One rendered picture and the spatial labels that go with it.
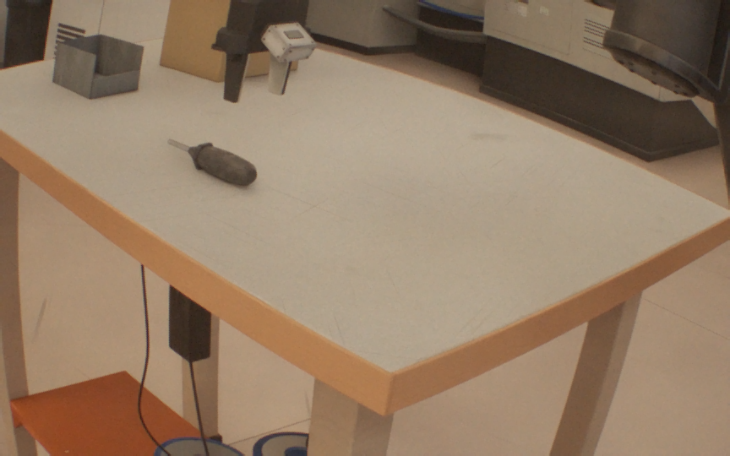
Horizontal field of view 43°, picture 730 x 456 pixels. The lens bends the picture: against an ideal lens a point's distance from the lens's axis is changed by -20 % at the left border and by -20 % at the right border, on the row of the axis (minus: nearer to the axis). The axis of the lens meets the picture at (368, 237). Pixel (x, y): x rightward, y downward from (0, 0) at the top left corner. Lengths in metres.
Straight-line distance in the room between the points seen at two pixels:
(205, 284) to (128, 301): 2.03
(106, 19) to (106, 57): 2.62
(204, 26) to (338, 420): 0.83
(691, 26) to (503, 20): 5.06
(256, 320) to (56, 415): 0.99
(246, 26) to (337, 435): 0.43
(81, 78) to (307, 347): 0.83
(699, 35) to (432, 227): 0.54
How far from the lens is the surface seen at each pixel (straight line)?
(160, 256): 1.07
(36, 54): 5.41
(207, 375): 2.24
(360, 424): 1.07
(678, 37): 0.73
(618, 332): 1.50
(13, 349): 1.90
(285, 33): 1.12
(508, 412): 2.71
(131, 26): 4.18
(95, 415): 1.91
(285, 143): 1.39
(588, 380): 1.55
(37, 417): 1.89
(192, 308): 1.22
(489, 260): 1.11
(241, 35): 1.13
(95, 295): 3.07
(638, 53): 0.73
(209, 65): 1.71
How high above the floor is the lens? 1.31
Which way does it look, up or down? 21 degrees down
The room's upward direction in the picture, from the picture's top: 8 degrees clockwise
